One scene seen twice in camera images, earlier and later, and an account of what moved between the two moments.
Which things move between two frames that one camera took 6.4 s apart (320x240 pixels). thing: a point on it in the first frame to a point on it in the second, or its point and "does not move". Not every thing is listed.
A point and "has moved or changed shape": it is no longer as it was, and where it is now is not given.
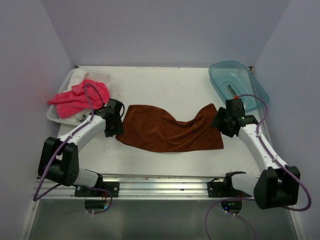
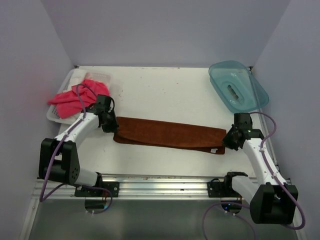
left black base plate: [113, 187] does not move
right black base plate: [224, 189] does not move
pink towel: [90, 95] does not move
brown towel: [148, 128] has moved or changed shape
